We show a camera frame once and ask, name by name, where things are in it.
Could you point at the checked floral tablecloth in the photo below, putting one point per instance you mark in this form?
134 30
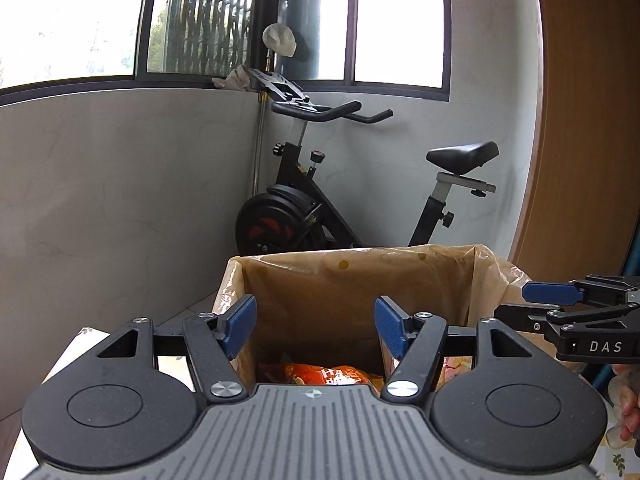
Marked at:
75 355

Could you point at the dotted clear plastic liner bag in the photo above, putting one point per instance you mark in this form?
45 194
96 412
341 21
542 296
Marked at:
505 280

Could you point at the brown cardboard box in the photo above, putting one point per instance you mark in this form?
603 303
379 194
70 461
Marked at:
310 320

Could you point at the crumpled beige cloth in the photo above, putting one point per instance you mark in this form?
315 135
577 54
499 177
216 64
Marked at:
235 80

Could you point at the metal lattice window grille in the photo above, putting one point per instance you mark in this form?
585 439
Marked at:
200 10

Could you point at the thin metal pole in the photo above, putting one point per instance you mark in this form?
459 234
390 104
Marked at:
260 135

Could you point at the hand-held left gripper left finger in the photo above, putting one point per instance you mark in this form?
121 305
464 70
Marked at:
239 325

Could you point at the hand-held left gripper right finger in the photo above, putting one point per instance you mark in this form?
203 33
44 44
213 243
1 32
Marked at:
392 325

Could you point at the wooden panel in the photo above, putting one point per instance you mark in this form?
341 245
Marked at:
585 110

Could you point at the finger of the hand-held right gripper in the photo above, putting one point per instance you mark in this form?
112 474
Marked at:
547 292
520 316

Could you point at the person's right hand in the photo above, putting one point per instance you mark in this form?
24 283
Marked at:
631 400

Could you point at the pink white snack packet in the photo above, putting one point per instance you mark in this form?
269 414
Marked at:
457 370

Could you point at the orange red snack packet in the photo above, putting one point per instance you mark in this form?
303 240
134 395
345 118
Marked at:
325 375

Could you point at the white plastic bag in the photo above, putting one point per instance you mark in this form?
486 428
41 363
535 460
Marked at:
280 40

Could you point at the black exercise bike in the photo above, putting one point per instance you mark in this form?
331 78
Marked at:
280 220

